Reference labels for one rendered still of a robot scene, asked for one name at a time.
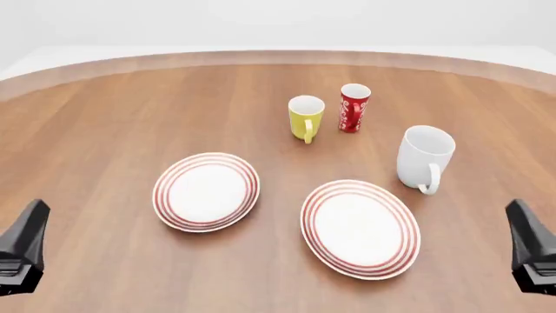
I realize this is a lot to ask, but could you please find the white plate with red rings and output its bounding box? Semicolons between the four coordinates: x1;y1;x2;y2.
152;151;261;234
299;178;422;281

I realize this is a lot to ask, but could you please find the yellow and white mug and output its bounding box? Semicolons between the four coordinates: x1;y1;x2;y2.
288;94;326;145

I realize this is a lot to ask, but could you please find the red patterned mug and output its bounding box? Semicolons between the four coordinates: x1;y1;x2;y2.
337;83;373;135

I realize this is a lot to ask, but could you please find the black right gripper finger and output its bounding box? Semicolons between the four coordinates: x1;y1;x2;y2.
505;198;556;271

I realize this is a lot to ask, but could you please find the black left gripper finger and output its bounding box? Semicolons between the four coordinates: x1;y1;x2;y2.
0;198;51;271

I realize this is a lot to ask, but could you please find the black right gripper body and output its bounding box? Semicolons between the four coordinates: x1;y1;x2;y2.
511;250;556;295

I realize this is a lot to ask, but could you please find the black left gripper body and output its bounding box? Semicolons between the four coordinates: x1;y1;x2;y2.
0;250;45;297

